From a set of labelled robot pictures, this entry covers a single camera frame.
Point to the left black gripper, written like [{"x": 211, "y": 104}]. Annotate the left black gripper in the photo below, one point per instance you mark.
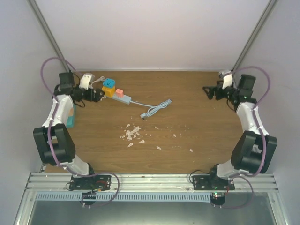
[{"x": 96, "y": 98}]

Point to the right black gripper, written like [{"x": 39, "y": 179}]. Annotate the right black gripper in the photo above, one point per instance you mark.
[{"x": 217, "y": 88}]

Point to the yellow cube socket adapter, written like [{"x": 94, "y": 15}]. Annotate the yellow cube socket adapter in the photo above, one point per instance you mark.
[{"x": 109, "y": 92}]

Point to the blue square plug adapter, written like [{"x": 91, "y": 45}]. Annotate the blue square plug adapter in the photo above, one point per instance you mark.
[{"x": 109, "y": 83}]

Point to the light blue power strip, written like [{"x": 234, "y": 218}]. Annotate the light blue power strip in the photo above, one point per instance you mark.
[{"x": 124, "y": 99}]

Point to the teal power strip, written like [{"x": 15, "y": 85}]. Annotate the teal power strip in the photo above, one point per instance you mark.
[{"x": 71, "y": 118}]

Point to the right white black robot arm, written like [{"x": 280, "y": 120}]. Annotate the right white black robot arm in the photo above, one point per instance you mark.
[{"x": 254, "y": 151}]

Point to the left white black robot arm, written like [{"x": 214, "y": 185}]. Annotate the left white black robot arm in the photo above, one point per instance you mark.
[{"x": 54, "y": 143}]

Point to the pink small plug charger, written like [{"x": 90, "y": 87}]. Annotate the pink small plug charger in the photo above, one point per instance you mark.
[{"x": 119, "y": 93}]

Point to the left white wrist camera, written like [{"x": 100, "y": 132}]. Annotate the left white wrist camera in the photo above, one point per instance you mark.
[{"x": 86, "y": 81}]

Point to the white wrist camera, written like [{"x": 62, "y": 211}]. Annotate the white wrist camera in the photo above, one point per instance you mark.
[
  {"x": 86, "y": 81},
  {"x": 226, "y": 77}
]

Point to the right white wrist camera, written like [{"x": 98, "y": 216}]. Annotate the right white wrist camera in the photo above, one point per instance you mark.
[{"x": 226, "y": 77}]

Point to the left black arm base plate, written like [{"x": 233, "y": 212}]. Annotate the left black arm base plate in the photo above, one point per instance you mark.
[{"x": 93, "y": 184}]

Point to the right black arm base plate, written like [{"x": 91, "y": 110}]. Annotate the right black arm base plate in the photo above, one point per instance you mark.
[{"x": 205, "y": 181}]

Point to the right aluminium corner post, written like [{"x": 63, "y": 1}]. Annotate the right aluminium corner post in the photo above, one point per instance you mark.
[{"x": 254, "y": 34}]

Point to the aluminium corner post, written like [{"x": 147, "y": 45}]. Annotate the aluminium corner post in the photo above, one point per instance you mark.
[
  {"x": 254, "y": 34},
  {"x": 42, "y": 21}
]

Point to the aluminium front rail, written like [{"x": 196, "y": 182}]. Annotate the aluminium front rail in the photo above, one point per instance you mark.
[{"x": 148, "y": 183}]

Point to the left aluminium corner post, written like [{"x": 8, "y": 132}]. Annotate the left aluminium corner post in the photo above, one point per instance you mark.
[{"x": 42, "y": 21}]

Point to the grey slotted cable duct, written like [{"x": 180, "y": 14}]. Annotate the grey slotted cable duct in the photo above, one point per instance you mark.
[{"x": 125, "y": 197}]

